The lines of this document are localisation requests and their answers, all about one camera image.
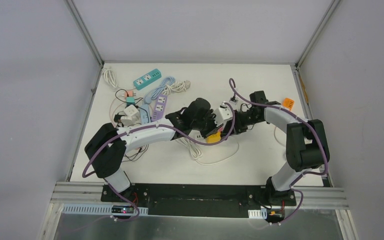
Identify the white coiled cable right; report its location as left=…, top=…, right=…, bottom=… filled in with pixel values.
left=274, top=127, right=287, bottom=148

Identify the white coiled cable left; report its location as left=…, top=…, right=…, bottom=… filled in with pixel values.
left=102, top=67, right=119, bottom=90

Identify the white coiled cable centre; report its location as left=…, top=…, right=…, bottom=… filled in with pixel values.
left=175, top=137, right=240, bottom=167

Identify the white usb power strip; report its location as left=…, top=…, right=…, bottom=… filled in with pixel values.
left=189, top=130, right=206, bottom=142

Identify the teal power strip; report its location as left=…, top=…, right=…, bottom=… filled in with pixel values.
left=133, top=68, right=162, bottom=91

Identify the yellow pink cube socket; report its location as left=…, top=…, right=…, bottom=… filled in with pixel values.
left=205, top=132, right=222, bottom=144

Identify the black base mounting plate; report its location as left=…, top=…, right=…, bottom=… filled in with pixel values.
left=100, top=183, right=297, bottom=218

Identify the light blue power strip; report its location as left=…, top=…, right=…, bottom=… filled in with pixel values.
left=138, top=104, right=151, bottom=125

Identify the white cable of purple strip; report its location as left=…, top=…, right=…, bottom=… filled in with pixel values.
left=160, top=79, right=192, bottom=97

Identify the purple power strip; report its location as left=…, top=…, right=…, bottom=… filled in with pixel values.
left=151, top=94, right=168, bottom=122

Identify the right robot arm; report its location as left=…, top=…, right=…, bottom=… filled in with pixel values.
left=234, top=91, right=330, bottom=205

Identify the small pink plug charger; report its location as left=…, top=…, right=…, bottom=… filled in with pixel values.
left=124, top=90, right=135, bottom=99

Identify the white coiled cable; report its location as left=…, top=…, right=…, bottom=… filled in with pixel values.
left=274, top=127, right=287, bottom=148
left=175, top=137, right=240, bottom=167
left=102, top=67, right=119, bottom=90

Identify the teal plug adapter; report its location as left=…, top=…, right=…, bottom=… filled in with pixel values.
left=125, top=96, right=136, bottom=105

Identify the orange power strip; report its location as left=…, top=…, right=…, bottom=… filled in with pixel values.
left=282, top=97, right=295, bottom=111

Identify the white cube socket adapter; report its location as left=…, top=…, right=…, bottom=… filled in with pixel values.
left=123, top=104, right=140, bottom=122

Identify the light blue coiled cable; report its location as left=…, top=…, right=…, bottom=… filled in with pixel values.
left=143, top=76, right=177, bottom=105

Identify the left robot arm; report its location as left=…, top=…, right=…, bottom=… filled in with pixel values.
left=81, top=98, right=236, bottom=203

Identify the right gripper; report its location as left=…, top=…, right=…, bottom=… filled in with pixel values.
left=221, top=109, right=263, bottom=138

